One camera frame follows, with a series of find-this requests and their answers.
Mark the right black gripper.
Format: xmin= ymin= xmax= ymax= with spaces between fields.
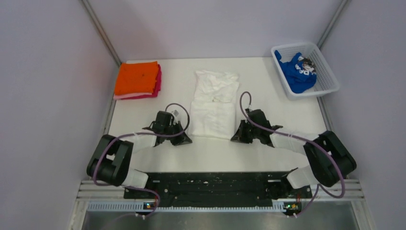
xmin=231 ymin=119 xmax=260 ymax=144

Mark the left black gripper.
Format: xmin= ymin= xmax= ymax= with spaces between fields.
xmin=164 ymin=120 xmax=192 ymax=146

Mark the white t-shirt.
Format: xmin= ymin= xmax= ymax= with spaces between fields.
xmin=189 ymin=70 xmax=240 ymax=139

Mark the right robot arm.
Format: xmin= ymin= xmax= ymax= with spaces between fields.
xmin=231 ymin=109 xmax=357 ymax=197

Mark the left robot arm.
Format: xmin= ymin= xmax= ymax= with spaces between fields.
xmin=86 ymin=111 xmax=192 ymax=198

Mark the folded pink t-shirt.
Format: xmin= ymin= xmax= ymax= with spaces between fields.
xmin=113 ymin=64 xmax=162 ymax=100

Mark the folded orange t-shirt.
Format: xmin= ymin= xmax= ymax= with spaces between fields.
xmin=114 ymin=61 xmax=159 ymax=96

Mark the blue t-shirt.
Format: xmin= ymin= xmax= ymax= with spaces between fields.
xmin=274 ymin=50 xmax=317 ymax=93

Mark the white plastic basket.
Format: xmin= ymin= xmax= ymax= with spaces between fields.
xmin=271 ymin=42 xmax=339 ymax=100

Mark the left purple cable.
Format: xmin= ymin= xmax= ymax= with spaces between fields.
xmin=92 ymin=103 xmax=191 ymax=219

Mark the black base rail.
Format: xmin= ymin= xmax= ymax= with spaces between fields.
xmin=124 ymin=172 xmax=315 ymax=212

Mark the left corner metal post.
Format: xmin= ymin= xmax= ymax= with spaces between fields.
xmin=79 ymin=0 xmax=122 ymax=67

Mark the corner metal post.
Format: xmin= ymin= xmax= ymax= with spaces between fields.
xmin=79 ymin=0 xmax=122 ymax=67
xmin=317 ymin=0 xmax=351 ymax=49

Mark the white slotted cable duct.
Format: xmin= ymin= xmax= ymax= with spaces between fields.
xmin=88 ymin=201 xmax=299 ymax=213

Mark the aluminium frame rail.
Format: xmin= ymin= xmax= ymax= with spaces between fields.
xmin=68 ymin=179 xmax=375 ymax=230

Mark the right corner metal post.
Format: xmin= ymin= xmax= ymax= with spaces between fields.
xmin=317 ymin=0 xmax=351 ymax=49

